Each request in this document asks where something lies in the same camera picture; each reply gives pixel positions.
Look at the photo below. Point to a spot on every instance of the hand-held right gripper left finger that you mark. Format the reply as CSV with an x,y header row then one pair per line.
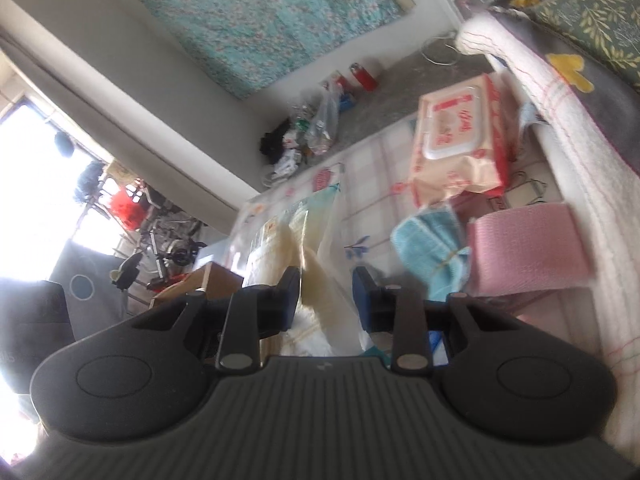
x,y
290,287

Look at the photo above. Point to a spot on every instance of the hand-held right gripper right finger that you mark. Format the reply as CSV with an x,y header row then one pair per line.
x,y
361,300

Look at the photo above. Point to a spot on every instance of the clear bag of cream cloth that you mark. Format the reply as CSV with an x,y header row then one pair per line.
x,y
310,225

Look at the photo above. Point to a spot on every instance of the grey blanket with circles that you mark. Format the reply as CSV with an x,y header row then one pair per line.
x,y
95,270

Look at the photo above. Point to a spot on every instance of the blue towel bundle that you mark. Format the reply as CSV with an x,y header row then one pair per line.
x,y
425,240

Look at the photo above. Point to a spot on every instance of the black padded seat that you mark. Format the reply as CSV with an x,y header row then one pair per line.
x,y
125,267

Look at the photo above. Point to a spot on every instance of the plaid printed bed sheet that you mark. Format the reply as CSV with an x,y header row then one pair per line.
x,y
380,180

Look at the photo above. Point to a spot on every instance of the white paper packet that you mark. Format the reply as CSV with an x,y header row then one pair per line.
x,y
285,162

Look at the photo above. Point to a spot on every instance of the wheelchair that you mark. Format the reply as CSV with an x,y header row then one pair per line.
x,y
165,245

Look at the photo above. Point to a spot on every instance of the black cloth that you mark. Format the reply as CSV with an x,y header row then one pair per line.
x,y
274,142

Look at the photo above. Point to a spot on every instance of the red bag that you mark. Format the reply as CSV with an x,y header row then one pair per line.
x,y
127,207

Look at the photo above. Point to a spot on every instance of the dark blue hanging garment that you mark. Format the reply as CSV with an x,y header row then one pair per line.
x,y
90,177

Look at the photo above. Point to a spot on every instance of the clear plastic bag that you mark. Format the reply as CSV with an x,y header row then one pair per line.
x,y
322,120

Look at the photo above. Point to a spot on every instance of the small blue container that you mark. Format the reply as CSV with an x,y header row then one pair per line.
x,y
346,103

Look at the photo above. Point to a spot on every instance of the pink wet wipes pack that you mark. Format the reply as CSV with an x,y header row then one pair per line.
x,y
455,125

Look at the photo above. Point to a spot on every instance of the small red bottle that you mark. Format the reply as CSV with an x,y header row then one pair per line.
x,y
342,82

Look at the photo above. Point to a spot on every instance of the white blanket with red stitching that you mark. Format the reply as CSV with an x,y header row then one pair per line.
x,y
505,60

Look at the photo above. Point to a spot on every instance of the grey quilt with yellow flowers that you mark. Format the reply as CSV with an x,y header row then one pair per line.
x,y
615,110

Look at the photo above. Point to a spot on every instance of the green leaf print pillow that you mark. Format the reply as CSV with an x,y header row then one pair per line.
x,y
595,20

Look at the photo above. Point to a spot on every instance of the teal floral wall cloth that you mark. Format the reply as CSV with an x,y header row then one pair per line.
x,y
270,20

